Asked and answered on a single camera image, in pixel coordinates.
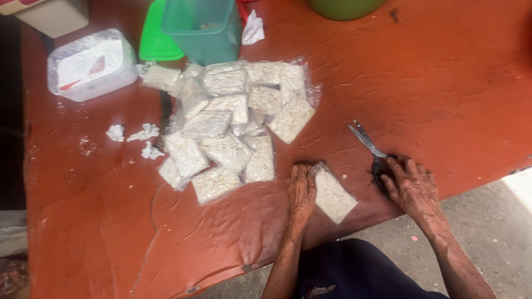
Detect clear plastic lidded container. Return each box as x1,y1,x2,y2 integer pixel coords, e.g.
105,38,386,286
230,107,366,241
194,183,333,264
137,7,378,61
47,28,139,103

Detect curled white paper scrap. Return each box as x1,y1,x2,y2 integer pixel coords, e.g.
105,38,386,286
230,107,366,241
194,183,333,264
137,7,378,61
140,141,166,161

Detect person's dark blue shorts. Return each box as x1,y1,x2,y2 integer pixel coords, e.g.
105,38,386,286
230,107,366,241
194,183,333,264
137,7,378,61
293,238,450,299

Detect person's left hand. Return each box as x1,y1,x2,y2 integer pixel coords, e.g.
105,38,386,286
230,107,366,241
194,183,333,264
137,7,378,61
288,163,319,218

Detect clear packet of white grain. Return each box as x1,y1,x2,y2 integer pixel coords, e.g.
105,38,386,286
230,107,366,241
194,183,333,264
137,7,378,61
312,162,359,225

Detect black handled metal scissors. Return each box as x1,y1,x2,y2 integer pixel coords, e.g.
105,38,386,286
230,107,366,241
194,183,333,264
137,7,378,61
348,120,396,188

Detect long white paper scrap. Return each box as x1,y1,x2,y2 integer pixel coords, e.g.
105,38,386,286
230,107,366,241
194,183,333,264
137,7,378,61
126,123,160,143

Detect bright green plastic lid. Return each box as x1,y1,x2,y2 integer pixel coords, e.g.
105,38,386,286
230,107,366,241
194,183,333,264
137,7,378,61
138,0,186,62

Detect beige box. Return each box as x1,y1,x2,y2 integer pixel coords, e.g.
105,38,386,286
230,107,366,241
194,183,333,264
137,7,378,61
0,0,90,39

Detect crumpled white paper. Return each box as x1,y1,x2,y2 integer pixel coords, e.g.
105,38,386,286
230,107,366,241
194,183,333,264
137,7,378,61
241,9,266,46

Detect green round bowl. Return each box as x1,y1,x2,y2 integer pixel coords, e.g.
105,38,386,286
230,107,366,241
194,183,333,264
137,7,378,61
307,0,388,21

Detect teal plastic tub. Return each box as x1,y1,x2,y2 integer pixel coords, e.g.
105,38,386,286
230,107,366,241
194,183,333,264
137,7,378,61
161,0,244,66

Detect red plastic piece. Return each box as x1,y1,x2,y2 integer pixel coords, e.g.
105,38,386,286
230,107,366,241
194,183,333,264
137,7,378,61
236,0,255,23

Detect person's right hand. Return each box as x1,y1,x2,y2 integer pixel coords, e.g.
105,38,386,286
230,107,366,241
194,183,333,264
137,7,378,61
380,155,442,227

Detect small white paper scrap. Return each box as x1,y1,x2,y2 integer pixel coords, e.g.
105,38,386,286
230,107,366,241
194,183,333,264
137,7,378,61
106,124,126,143

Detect reddish patterned cloth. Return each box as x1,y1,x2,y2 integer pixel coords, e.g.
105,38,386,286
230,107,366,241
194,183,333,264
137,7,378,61
0,258,30,299

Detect pile of clear grain packets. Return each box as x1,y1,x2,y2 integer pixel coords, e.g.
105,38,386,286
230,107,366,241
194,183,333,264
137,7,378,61
139,58,323,205

